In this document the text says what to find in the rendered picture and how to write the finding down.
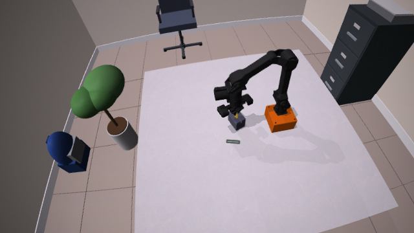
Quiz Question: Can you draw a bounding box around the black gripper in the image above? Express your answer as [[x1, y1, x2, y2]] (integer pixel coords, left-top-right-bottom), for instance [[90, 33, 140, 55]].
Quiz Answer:
[[217, 93, 254, 118]]

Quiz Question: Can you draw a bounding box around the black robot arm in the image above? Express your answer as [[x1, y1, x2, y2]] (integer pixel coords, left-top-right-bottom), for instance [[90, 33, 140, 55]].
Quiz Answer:
[[213, 49, 299, 116]]

